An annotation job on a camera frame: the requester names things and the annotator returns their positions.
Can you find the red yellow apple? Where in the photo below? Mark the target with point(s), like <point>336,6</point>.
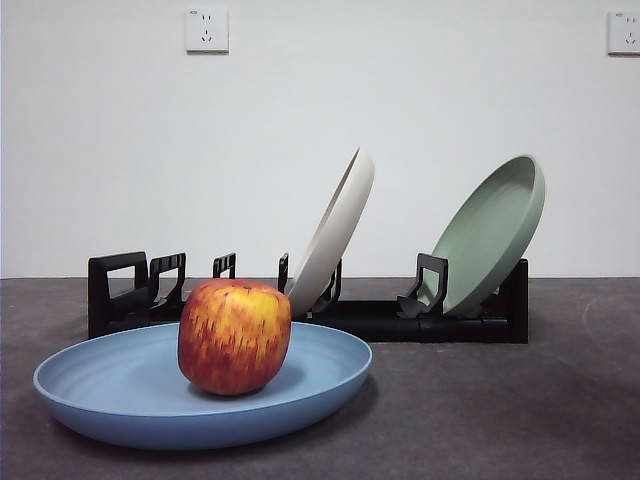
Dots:
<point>235,340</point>

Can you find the blue plate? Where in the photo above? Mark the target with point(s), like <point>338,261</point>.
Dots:
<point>125,400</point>

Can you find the cream plate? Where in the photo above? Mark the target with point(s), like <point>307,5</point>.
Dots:
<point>335,235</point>

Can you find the black plastic plate rack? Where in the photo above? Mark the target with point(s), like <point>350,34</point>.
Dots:
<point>450,330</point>

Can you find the pale green plate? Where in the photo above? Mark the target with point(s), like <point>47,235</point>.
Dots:
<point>490,230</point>

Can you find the white wall socket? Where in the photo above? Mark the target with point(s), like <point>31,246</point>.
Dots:
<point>207,30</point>
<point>625,32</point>

